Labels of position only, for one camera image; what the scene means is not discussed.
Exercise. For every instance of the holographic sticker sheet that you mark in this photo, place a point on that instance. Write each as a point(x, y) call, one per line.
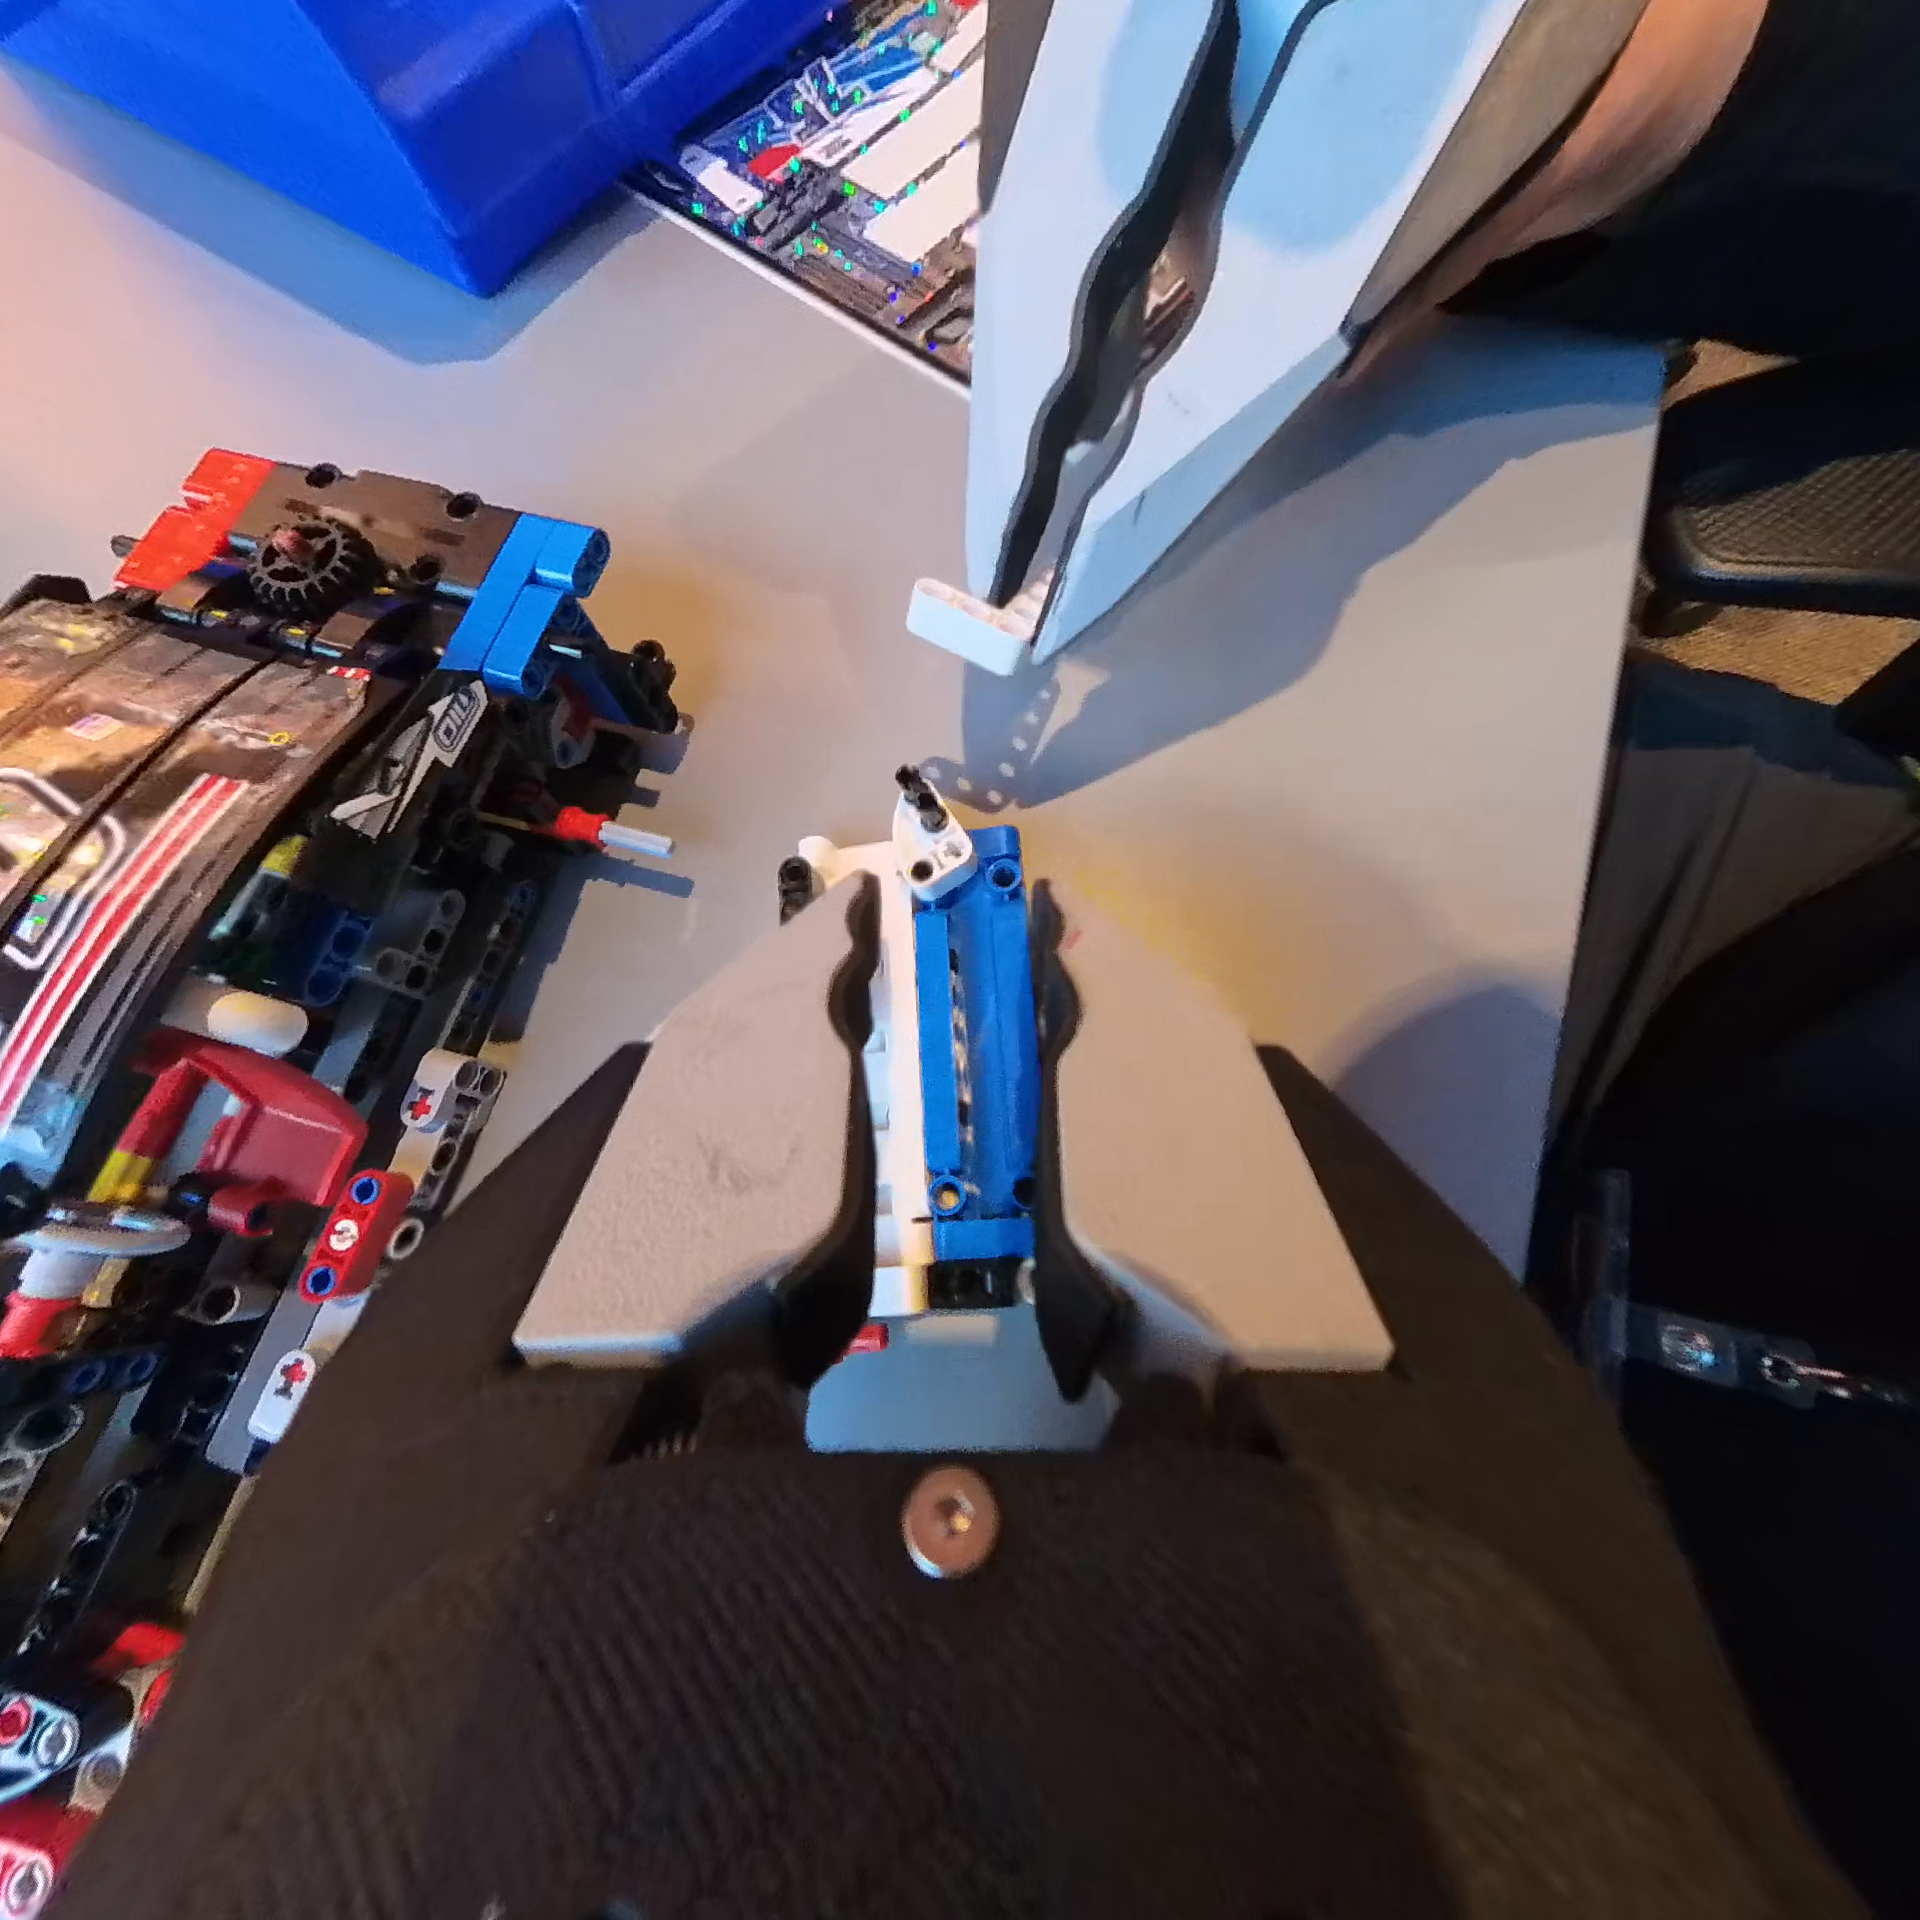
point(886, 165)

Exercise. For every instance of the person's black jacket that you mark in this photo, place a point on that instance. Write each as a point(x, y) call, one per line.
point(1800, 1575)

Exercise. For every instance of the person's trousers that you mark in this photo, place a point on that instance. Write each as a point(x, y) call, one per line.
point(1725, 840)

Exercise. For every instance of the black mesh office chair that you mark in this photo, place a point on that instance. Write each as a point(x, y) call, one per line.
point(1770, 525)

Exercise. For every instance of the blue white brick assembly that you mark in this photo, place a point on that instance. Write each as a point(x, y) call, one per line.
point(975, 1021)

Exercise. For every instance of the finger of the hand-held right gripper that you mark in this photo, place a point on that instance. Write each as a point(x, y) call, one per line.
point(1349, 150)
point(1050, 150)

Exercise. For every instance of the white angled brick beam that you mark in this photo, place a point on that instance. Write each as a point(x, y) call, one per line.
point(961, 615)

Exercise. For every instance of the brick race car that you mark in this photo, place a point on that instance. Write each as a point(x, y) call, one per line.
point(224, 781)

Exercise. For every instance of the blue plastic bin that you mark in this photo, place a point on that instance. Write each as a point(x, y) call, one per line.
point(376, 107)

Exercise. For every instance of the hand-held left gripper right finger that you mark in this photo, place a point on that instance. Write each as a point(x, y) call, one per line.
point(1201, 1202)

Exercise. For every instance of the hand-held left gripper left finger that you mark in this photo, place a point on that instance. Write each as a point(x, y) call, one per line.
point(705, 1171)

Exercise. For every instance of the person's right forearm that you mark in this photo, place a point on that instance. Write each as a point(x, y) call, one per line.
point(1590, 150)

